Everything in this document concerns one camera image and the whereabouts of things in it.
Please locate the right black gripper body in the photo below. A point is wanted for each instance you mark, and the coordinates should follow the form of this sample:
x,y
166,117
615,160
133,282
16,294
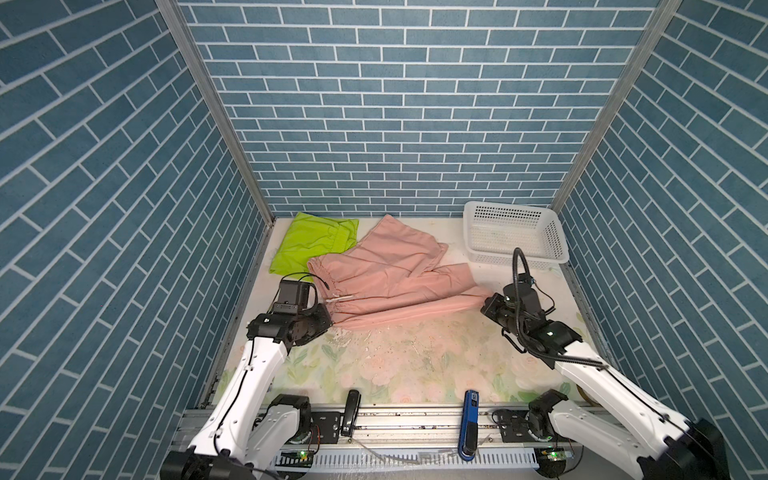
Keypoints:
x,y
497,309

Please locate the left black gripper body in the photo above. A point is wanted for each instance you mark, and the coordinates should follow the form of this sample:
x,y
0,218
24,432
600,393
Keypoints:
x,y
314,322

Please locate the lime green shorts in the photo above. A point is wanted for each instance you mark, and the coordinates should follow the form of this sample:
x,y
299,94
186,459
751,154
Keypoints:
x,y
310,236

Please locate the pink shorts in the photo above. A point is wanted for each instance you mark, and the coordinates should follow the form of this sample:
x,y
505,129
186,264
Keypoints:
x,y
393,275

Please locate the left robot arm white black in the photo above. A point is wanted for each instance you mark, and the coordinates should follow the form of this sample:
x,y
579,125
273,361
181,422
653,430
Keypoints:
x,y
235,442

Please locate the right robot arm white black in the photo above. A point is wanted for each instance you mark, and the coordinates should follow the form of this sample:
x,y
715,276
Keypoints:
x,y
646,439

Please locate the white plastic laundry basket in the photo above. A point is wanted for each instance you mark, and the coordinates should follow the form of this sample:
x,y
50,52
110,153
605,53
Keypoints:
x,y
491,232

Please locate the blue black handheld device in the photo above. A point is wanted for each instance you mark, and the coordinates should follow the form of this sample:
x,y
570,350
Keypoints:
x,y
468,435

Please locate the left green circuit board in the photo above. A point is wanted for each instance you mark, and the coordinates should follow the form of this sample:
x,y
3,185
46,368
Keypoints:
x,y
295,459

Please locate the green circuit board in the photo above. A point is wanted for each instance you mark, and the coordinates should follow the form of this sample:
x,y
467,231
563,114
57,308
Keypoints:
x,y
546,455
295,459

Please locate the right green circuit board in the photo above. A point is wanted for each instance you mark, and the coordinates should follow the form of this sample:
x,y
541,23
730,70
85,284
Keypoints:
x,y
546,455

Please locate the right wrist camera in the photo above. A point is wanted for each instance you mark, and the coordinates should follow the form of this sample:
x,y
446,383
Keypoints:
x,y
522,291

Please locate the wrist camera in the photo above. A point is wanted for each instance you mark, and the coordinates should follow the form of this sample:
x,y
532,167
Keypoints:
x,y
522,291
294,297

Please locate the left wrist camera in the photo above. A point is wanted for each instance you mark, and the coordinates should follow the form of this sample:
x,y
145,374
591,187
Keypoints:
x,y
294,297

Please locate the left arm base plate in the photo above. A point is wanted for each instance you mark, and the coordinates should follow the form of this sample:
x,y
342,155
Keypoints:
x,y
325,428

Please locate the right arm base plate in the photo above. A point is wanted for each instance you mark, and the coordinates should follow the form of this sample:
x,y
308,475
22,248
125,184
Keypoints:
x,y
524,426

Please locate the aluminium front rail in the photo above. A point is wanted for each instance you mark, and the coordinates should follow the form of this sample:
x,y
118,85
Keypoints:
x,y
395,425

